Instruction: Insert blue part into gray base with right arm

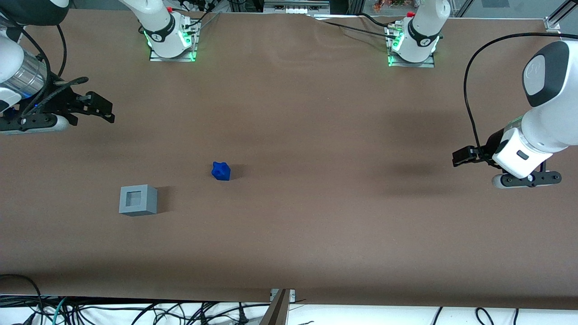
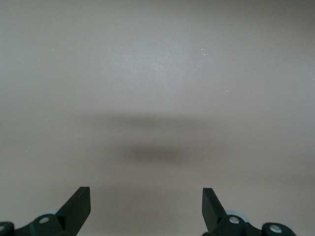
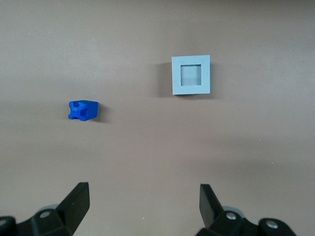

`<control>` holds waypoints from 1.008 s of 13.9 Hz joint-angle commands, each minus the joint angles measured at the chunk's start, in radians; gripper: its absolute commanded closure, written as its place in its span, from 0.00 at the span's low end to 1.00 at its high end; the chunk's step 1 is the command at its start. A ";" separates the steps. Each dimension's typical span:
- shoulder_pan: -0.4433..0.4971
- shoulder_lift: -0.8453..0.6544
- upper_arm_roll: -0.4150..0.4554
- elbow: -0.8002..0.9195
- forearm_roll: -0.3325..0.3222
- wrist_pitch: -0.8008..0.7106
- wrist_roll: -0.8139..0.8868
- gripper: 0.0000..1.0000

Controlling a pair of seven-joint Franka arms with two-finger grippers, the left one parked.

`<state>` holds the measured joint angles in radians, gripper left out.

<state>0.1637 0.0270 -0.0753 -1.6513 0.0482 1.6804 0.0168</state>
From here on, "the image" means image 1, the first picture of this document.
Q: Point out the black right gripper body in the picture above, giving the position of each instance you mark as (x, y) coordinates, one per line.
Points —
(58, 100)

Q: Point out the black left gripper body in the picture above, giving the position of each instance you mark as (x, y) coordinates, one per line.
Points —
(493, 143)

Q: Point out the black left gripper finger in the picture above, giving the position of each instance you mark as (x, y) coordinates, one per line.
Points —
(461, 159)
(477, 150)

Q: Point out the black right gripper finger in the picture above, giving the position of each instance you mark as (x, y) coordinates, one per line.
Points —
(99, 101)
(104, 117)

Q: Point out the blue plastic part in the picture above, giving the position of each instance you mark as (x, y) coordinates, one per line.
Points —
(221, 171)

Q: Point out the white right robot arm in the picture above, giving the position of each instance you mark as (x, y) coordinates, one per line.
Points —
(158, 27)

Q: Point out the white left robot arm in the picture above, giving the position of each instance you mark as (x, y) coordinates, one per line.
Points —
(546, 108)

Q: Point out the gray cube base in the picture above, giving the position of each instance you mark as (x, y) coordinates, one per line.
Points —
(137, 201)

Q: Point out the brown table cover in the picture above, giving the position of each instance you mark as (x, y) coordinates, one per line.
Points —
(316, 225)

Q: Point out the white power strip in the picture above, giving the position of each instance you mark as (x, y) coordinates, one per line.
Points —
(295, 6)

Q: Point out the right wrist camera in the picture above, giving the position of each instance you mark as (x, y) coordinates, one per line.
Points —
(40, 124)

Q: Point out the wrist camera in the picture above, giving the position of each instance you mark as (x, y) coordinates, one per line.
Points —
(526, 179)
(40, 124)

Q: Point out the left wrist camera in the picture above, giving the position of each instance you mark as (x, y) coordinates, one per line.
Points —
(526, 179)

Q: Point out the aluminium corner bracket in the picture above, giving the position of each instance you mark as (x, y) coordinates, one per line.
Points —
(553, 23)

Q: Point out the metal post with bracket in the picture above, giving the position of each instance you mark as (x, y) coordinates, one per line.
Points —
(277, 311)

